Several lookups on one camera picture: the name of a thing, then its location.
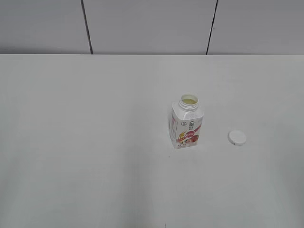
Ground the white plastic screw cap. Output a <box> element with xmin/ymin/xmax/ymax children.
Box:
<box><xmin>228</xmin><ymin>130</ymin><xmax>247</xmax><ymax>146</ymax></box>

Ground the white yili changqing yogurt bottle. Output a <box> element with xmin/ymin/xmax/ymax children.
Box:
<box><xmin>169</xmin><ymin>94</ymin><xmax>204</xmax><ymax>149</ymax></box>

